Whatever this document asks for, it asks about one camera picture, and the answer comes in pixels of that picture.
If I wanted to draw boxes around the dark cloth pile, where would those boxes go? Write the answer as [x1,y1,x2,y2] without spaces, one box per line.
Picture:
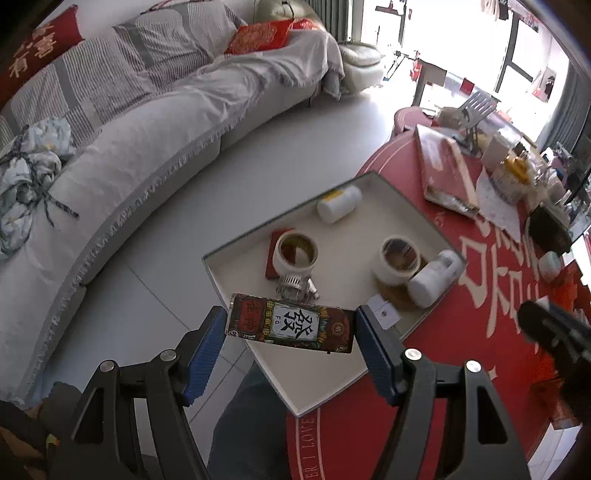
[0,383,93,480]

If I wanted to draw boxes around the white table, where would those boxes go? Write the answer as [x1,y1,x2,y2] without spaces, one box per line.
[413,60,448,107]

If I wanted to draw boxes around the grey striped sofa throw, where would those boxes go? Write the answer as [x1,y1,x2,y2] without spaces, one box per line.
[0,0,250,144]

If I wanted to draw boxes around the red cushion with characters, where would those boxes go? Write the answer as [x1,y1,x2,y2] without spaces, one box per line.
[0,4,86,107]

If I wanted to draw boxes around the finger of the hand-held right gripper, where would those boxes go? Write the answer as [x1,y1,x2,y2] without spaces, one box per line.
[517,299,591,370]

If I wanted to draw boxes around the grey shallow cardboard tray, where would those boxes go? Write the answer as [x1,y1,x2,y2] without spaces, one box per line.
[202,171,467,418]

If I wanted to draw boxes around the patterned small box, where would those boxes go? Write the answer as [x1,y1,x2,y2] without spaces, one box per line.
[225,293,356,355]

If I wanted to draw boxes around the white tape roll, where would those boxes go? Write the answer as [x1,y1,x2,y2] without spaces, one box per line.
[273,232,319,282]
[372,236,422,287]

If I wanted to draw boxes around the red cardboard box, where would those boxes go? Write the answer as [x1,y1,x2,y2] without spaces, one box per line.
[531,261,591,428]

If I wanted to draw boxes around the beige leather chair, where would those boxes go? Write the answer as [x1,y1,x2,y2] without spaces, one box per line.
[256,0,384,93]

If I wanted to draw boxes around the red patterned cushion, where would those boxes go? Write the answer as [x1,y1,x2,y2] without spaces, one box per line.
[226,21,294,55]

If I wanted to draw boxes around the metal spatula in stand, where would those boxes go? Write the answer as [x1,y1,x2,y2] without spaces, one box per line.
[455,90,502,153]

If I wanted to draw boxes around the grey sofa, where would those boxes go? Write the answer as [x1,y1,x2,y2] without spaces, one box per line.
[0,0,345,407]

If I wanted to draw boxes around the white paper sheets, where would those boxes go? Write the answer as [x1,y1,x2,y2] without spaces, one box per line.
[475,168,527,232]

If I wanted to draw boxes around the round patterned tin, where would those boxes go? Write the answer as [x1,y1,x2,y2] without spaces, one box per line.
[492,157,532,204]

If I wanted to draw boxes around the white carton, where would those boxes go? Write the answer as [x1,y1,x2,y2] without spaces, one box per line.
[480,134,509,169]

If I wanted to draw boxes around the red small box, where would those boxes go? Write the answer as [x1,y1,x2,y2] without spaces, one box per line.
[265,228,298,280]

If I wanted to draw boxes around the grey window curtain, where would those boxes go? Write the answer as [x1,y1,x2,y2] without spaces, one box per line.
[554,65,591,153]

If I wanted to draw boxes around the white round lid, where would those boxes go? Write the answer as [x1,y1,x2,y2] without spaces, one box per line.
[538,251,563,281]

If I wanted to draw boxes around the brown ring-shaped holder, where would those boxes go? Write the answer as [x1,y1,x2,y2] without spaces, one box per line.
[374,279,419,312]

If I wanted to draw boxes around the floral cloth bundle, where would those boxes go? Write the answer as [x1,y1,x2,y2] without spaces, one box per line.
[0,115,77,259]

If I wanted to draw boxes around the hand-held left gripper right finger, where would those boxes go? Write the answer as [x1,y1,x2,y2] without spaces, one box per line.
[355,305,532,480]

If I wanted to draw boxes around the red flat box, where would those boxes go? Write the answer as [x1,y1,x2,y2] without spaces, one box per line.
[416,124,481,217]

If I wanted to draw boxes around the metal hose clamp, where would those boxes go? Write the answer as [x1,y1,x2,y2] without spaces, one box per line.
[276,272,320,301]

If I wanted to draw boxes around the small white bottle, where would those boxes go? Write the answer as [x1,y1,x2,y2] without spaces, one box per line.
[316,186,363,225]

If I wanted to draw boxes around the person's jeans leg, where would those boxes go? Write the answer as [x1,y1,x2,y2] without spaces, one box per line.
[208,364,296,480]

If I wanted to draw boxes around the black box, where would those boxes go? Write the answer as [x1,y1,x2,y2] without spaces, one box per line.
[526,203,573,257]

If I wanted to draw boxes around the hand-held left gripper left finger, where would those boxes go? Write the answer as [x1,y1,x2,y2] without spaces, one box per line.
[60,305,229,480]

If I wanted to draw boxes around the large white bottle blue label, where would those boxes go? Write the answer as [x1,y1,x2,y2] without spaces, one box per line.
[406,249,463,308]

